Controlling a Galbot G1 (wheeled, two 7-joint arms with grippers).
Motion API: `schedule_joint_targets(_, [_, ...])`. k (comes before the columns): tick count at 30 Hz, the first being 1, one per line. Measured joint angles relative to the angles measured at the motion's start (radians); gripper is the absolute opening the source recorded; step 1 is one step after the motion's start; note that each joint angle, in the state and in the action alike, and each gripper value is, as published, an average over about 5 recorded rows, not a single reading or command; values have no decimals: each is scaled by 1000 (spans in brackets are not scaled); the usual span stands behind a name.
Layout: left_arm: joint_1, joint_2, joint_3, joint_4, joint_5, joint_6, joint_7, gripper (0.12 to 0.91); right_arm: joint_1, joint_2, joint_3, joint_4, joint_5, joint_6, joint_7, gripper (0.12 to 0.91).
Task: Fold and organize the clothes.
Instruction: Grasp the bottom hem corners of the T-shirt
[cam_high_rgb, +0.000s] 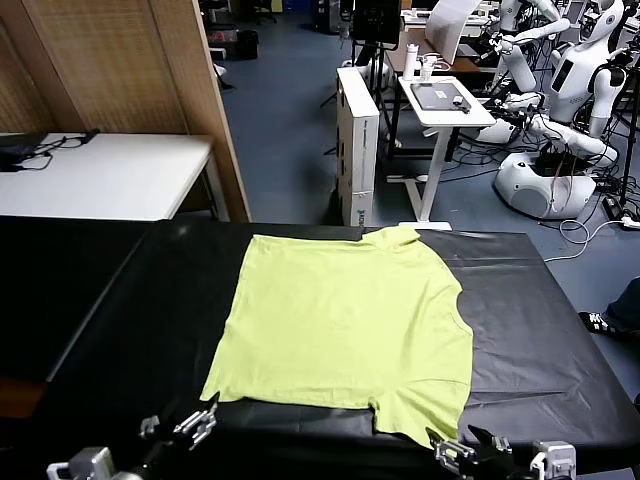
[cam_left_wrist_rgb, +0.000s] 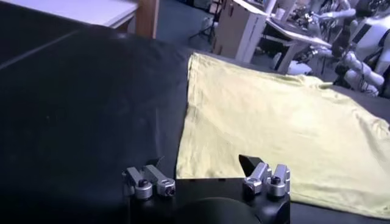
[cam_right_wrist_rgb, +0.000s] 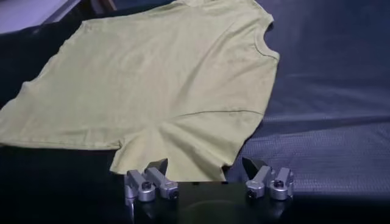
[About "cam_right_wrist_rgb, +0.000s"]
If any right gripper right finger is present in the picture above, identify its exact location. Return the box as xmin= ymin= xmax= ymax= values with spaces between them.
xmin=242 ymin=156 xmax=295 ymax=201

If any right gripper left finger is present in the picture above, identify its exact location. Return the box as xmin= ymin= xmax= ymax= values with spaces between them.
xmin=123 ymin=158 xmax=180 ymax=203

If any yellow-green t-shirt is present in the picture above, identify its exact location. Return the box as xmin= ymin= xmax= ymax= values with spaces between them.
xmin=0 ymin=0 xmax=280 ymax=183

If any white rectangular table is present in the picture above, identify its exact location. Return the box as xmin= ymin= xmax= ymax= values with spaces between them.
xmin=0 ymin=0 xmax=82 ymax=35

